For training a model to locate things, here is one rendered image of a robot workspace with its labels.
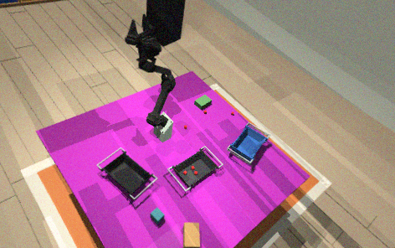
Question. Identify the light green rectangular block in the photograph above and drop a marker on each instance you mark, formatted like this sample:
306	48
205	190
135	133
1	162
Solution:
202	102

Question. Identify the tan box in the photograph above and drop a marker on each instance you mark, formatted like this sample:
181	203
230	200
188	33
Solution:
191	237

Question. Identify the small teal block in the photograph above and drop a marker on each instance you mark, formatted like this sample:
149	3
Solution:
157	215

